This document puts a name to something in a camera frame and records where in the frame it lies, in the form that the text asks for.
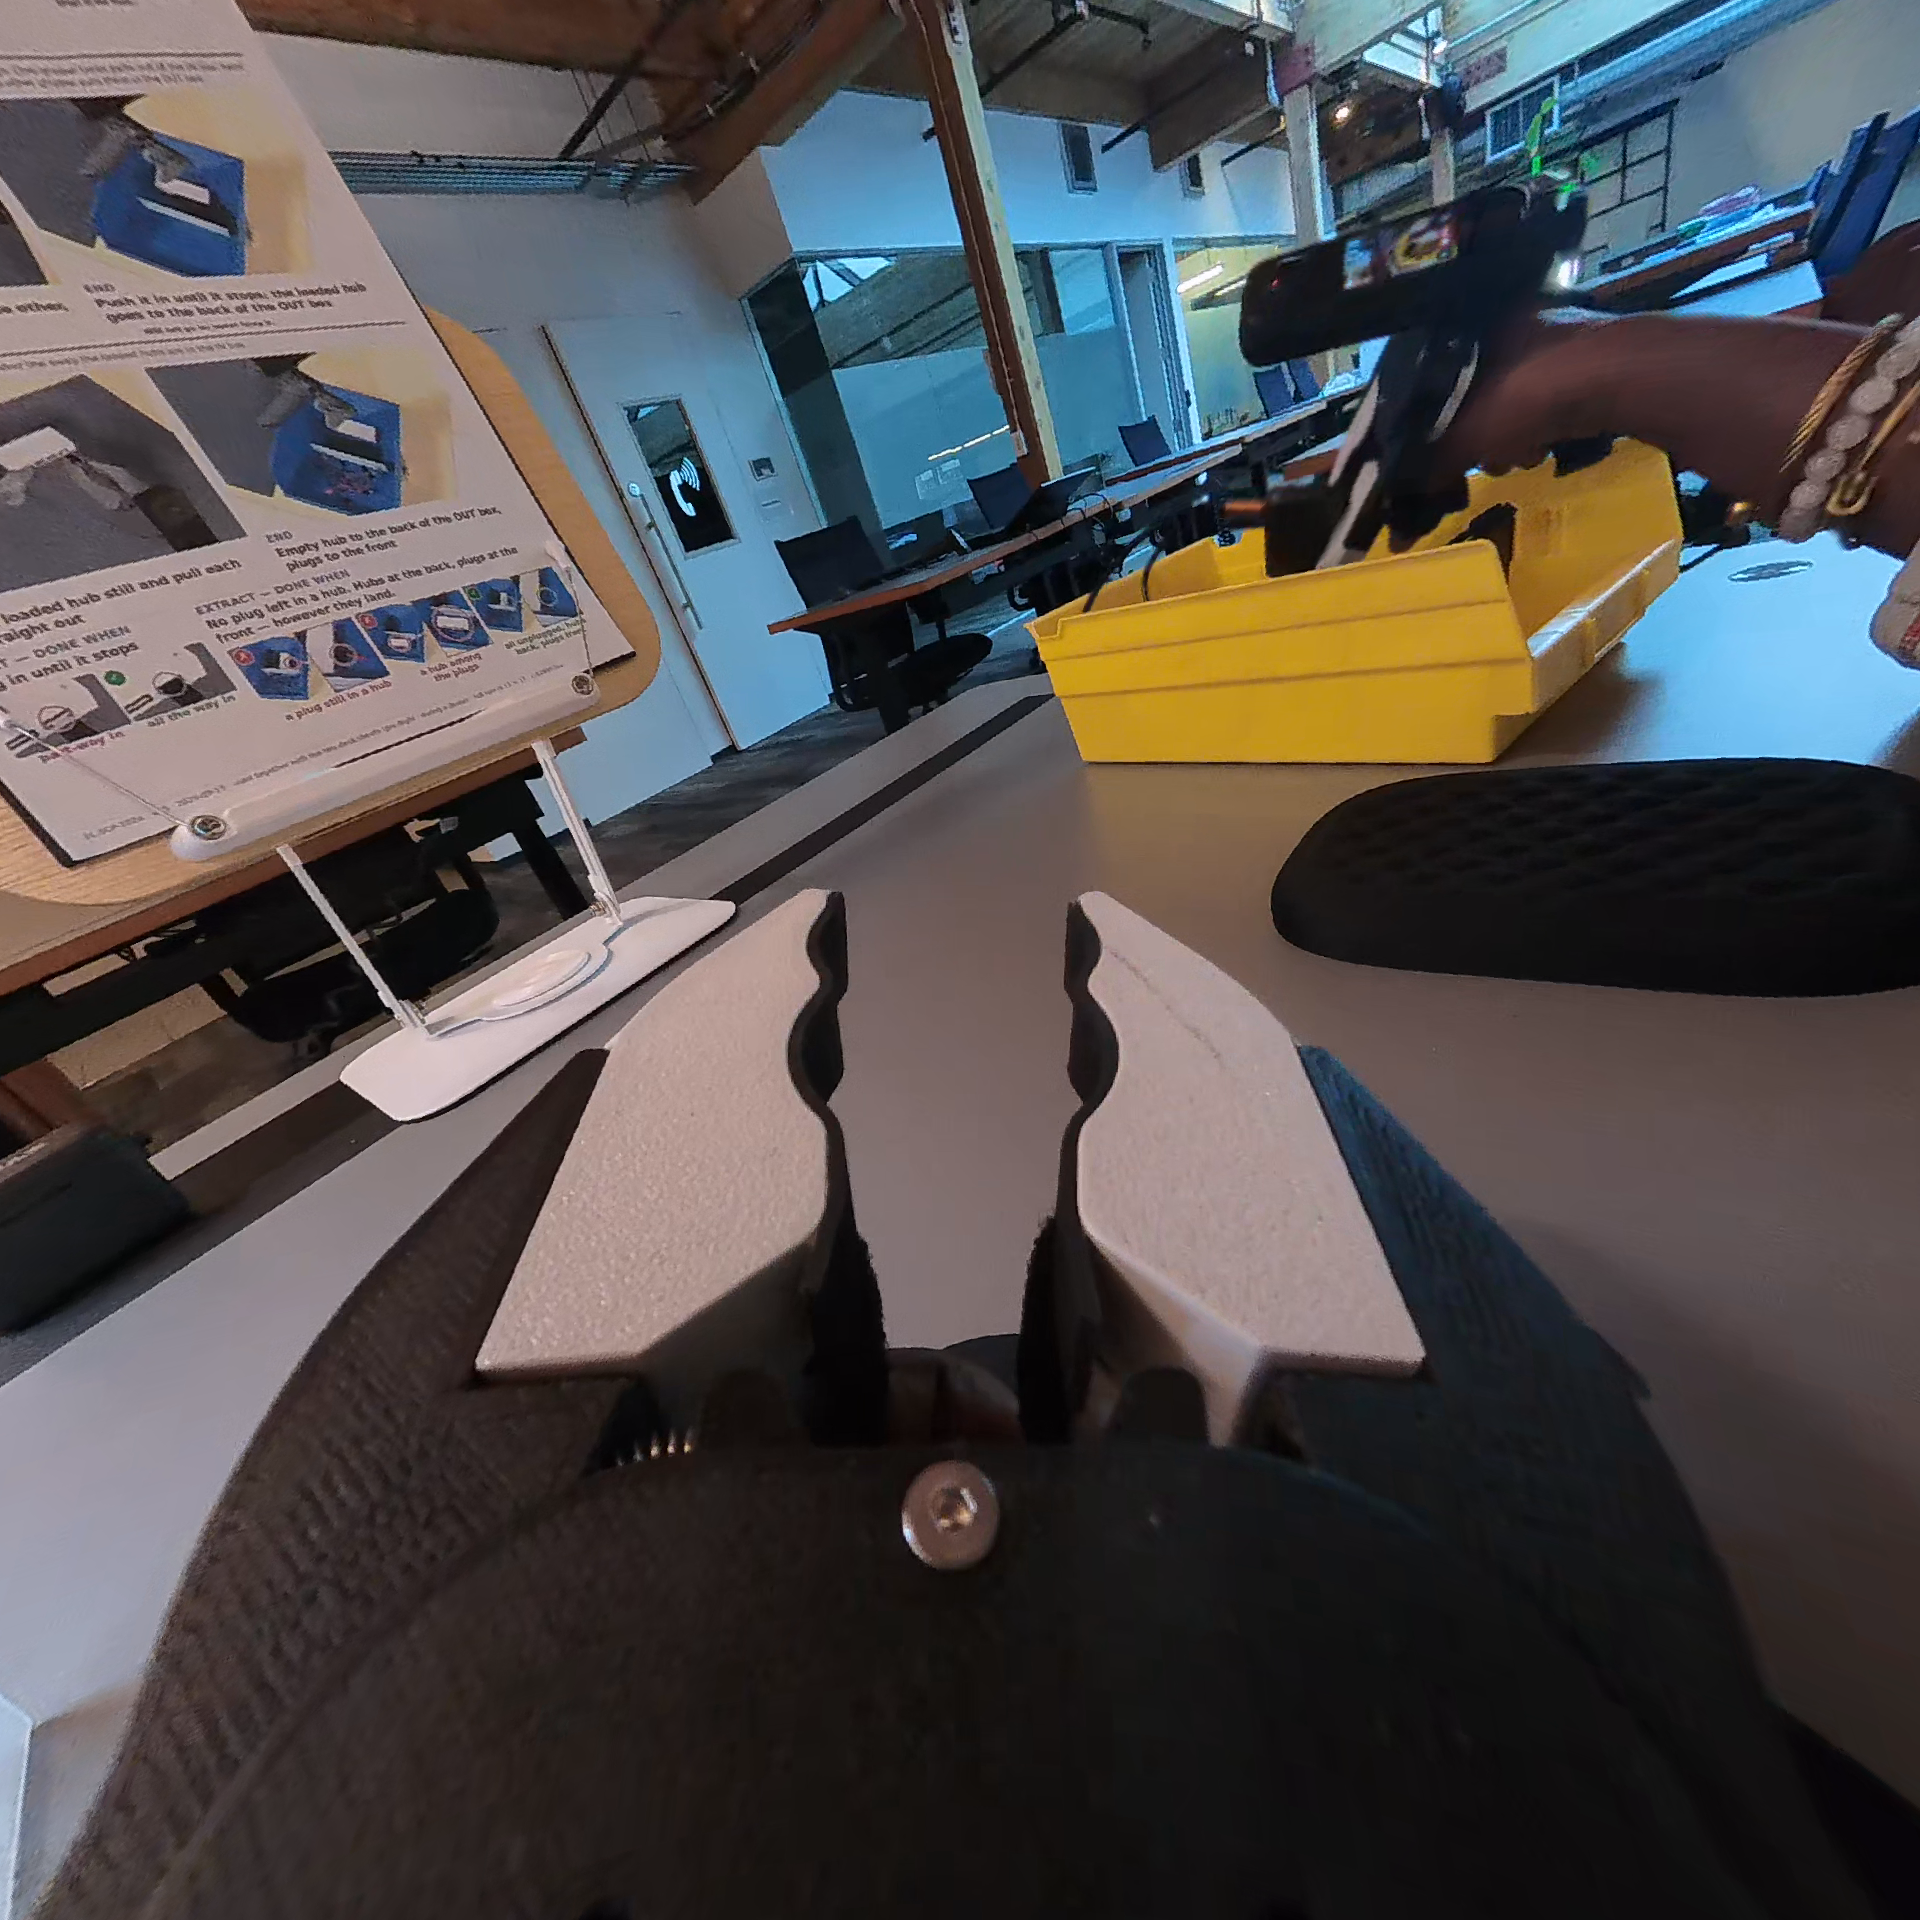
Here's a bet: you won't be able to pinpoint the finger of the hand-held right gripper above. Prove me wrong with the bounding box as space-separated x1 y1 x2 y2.
1315 428 1422 572

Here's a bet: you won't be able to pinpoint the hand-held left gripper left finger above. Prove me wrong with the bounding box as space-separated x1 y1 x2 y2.
477 889 893 1446

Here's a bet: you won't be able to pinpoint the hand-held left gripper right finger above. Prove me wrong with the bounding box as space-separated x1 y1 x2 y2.
1020 892 1426 1446

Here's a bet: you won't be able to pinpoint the yellow plastic bin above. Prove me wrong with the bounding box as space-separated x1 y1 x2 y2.
1030 435 1686 765

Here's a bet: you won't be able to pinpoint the person's right forearm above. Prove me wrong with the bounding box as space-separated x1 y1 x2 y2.
1794 225 1920 661

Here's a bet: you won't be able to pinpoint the person's right hand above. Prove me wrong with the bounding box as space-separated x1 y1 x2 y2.
1440 313 1803 520

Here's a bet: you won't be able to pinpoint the black mesh wrist rest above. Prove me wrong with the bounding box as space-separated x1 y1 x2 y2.
1273 758 1920 1000

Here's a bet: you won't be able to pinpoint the wooden office desk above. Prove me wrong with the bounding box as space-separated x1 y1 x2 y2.
771 400 1335 715

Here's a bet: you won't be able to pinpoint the black office chair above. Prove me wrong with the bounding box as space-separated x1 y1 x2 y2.
775 514 997 732

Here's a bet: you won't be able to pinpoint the black bag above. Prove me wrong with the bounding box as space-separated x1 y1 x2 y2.
0 1125 192 1335

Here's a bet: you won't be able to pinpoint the white phone booth door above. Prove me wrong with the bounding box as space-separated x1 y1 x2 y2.
541 313 743 750

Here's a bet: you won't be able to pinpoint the instruction sheet board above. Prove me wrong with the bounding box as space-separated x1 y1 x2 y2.
0 0 662 905

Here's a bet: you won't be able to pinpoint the wooden support post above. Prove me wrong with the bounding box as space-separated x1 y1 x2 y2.
912 0 1068 482

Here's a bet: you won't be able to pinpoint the beaded wrist bracelets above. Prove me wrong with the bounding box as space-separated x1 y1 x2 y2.
1775 313 1920 548

